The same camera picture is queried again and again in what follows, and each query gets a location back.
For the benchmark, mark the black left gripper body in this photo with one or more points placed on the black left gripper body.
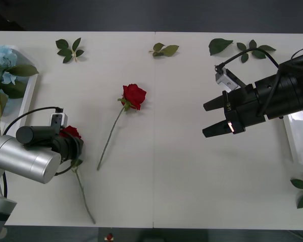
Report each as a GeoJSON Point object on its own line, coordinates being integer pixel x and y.
{"type": "Point", "coordinates": [77, 148]}

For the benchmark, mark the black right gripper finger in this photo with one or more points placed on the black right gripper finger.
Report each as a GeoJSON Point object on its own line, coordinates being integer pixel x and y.
{"type": "Point", "coordinates": [214, 104]}
{"type": "Point", "coordinates": [215, 129]}

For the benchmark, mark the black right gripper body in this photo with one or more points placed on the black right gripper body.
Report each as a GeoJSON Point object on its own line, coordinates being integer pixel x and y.
{"type": "Point", "coordinates": [242, 108]}

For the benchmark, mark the red artificial rose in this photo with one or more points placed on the red artificial rose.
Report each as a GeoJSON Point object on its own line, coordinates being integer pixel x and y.
{"type": "Point", "coordinates": [133, 95]}
{"type": "Point", "coordinates": [71, 131]}

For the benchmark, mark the silver and black right arm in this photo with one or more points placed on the silver and black right arm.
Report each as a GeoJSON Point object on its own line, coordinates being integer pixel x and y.
{"type": "Point", "coordinates": [288, 93]}

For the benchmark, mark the silver and black left arm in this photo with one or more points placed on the silver and black left arm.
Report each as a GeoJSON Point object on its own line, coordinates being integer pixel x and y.
{"type": "Point", "coordinates": [27, 158]}

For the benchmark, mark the loose green leaf twig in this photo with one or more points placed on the loose green leaf twig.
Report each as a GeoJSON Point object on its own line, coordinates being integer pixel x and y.
{"type": "Point", "coordinates": [299, 184]}
{"type": "Point", "coordinates": [65, 52]}
{"type": "Point", "coordinates": [169, 50]}
{"type": "Point", "coordinates": [258, 53]}

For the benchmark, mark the single loose green leaf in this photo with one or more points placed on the single loose green leaf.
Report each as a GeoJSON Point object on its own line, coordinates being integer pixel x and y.
{"type": "Point", "coordinates": [218, 46]}

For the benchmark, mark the shallow white box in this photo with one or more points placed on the shallow white box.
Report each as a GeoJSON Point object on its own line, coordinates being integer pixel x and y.
{"type": "Point", "coordinates": [27, 88]}
{"type": "Point", "coordinates": [299, 141]}

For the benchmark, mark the small red and white object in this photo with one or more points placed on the small red and white object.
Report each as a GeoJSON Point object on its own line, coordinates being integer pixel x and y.
{"type": "Point", "coordinates": [109, 237]}

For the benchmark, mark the right arm wrist camera box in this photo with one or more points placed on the right arm wrist camera box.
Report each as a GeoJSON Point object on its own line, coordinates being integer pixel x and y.
{"type": "Point", "coordinates": [226, 80]}

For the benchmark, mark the arm wrist camera box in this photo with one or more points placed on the arm wrist camera box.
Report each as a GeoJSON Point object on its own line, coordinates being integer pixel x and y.
{"type": "Point", "coordinates": [58, 121]}
{"type": "Point", "coordinates": [226, 80]}

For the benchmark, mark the left arm wrist camera box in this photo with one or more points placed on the left arm wrist camera box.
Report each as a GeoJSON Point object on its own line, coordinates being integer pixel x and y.
{"type": "Point", "coordinates": [58, 121]}

